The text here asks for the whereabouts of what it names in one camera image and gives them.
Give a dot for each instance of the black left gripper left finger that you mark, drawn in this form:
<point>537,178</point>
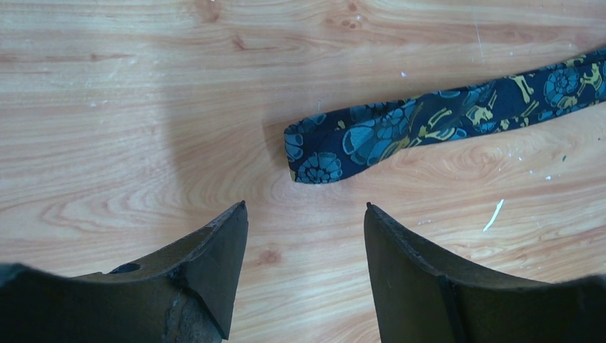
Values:
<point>183,292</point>

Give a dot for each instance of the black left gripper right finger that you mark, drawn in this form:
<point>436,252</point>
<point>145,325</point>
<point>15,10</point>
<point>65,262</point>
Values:
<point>425,293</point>

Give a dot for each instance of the blue patterned necktie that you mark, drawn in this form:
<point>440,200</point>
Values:
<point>333,146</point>

